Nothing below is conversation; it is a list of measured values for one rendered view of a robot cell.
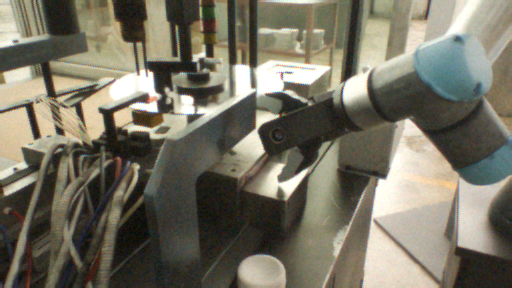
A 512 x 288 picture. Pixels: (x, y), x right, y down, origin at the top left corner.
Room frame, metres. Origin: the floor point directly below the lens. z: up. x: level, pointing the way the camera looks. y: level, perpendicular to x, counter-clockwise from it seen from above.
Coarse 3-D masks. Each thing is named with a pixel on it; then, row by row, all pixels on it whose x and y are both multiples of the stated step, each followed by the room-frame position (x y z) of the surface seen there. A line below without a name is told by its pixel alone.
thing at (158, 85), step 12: (180, 36) 0.66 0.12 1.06; (180, 48) 0.67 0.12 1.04; (156, 60) 0.67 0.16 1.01; (168, 60) 0.67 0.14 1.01; (180, 60) 0.67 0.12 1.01; (192, 60) 0.67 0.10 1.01; (156, 72) 0.66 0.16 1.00; (168, 72) 0.67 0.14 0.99; (180, 72) 0.66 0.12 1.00; (192, 72) 0.66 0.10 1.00; (156, 84) 0.67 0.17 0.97; (168, 84) 0.68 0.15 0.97
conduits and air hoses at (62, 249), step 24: (72, 144) 0.52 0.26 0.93; (48, 168) 0.49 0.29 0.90; (72, 168) 0.47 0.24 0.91; (96, 168) 0.48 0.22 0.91; (120, 168) 0.47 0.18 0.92; (72, 192) 0.42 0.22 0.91; (120, 192) 0.42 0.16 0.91; (72, 216) 0.40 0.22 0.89; (96, 216) 0.40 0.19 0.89; (120, 216) 0.38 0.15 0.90; (24, 240) 0.41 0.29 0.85; (72, 240) 0.37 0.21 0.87; (96, 240) 0.37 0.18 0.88; (72, 264) 0.36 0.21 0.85; (96, 264) 0.35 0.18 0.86
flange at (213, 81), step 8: (208, 72) 0.74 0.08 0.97; (176, 80) 0.74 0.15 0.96; (184, 80) 0.73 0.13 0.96; (192, 80) 0.73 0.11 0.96; (200, 80) 0.73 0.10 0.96; (208, 80) 0.73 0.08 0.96; (216, 80) 0.74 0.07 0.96; (224, 80) 0.74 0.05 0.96; (176, 88) 0.71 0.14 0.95; (184, 88) 0.70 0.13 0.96; (192, 88) 0.70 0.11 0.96; (200, 88) 0.70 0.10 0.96; (208, 88) 0.70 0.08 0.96; (216, 88) 0.71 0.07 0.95
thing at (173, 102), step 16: (208, 64) 0.90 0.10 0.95; (224, 64) 0.90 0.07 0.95; (128, 80) 0.77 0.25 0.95; (144, 80) 0.77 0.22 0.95; (240, 80) 0.77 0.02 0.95; (256, 80) 0.77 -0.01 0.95; (272, 80) 0.77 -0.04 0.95; (112, 96) 0.67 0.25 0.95; (160, 96) 0.67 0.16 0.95; (176, 96) 0.67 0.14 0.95; (192, 96) 0.67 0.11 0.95; (208, 96) 0.67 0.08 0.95; (224, 96) 0.67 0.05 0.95; (160, 112) 0.59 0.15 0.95; (176, 112) 0.59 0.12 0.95; (192, 112) 0.59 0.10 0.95; (208, 112) 0.59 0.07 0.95
